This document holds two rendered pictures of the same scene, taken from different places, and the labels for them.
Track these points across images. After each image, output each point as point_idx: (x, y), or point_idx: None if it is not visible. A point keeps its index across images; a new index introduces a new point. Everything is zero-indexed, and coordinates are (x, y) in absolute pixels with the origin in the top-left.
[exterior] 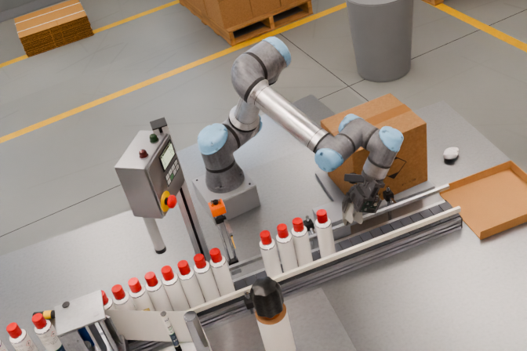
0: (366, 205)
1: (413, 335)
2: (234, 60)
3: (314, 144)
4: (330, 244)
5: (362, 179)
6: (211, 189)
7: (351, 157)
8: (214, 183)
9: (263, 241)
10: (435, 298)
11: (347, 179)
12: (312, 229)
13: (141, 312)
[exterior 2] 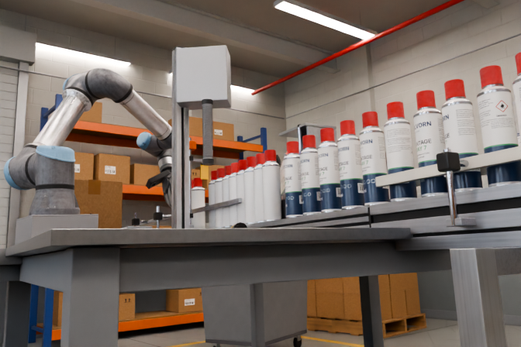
0: None
1: None
2: (98, 68)
3: (170, 127)
4: None
5: (167, 172)
6: (71, 211)
7: (122, 185)
8: (74, 202)
9: (201, 183)
10: None
11: (154, 179)
12: (166, 214)
13: (281, 167)
